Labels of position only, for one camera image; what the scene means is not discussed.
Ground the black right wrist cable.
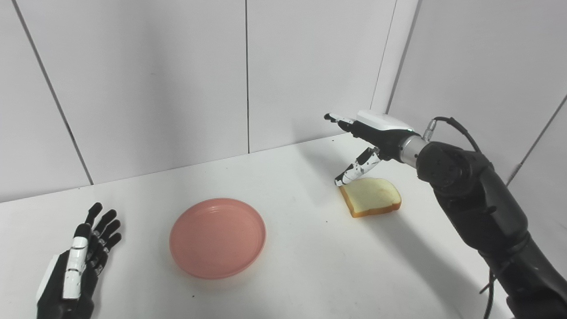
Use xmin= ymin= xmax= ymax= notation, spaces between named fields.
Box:
xmin=423 ymin=117 xmax=500 ymax=319

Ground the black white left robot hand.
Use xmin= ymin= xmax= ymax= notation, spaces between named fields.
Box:
xmin=36 ymin=202 xmax=122 ymax=319

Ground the slice of bread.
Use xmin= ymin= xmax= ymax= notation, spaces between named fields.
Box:
xmin=339 ymin=178 xmax=402 ymax=218

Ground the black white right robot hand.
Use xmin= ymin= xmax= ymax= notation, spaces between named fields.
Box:
xmin=324 ymin=110 xmax=415 ymax=187

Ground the pink plastic plate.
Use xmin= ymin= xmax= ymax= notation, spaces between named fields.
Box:
xmin=169 ymin=198 xmax=267 ymax=280

